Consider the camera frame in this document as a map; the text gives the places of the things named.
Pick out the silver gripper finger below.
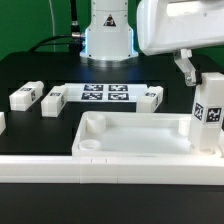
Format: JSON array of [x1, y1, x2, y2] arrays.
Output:
[[173, 49, 202, 86]]

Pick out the white thin cable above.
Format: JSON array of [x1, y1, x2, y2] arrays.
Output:
[[48, 0, 57, 53]]

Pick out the white front fence bar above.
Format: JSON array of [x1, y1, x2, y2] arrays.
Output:
[[0, 156, 224, 185]]

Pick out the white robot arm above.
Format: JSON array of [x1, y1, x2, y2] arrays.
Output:
[[136, 0, 224, 86]]

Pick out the white desk top tray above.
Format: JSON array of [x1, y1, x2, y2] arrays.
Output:
[[72, 111, 222, 158]]

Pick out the white marker base plate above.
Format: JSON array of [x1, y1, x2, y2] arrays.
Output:
[[66, 83, 147, 102]]

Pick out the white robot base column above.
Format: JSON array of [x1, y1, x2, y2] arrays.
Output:
[[80, 0, 138, 67]]

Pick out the black cable on base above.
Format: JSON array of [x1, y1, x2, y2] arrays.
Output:
[[28, 0, 84, 53]]

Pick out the white block at left edge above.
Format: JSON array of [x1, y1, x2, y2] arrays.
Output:
[[0, 112, 6, 135]]

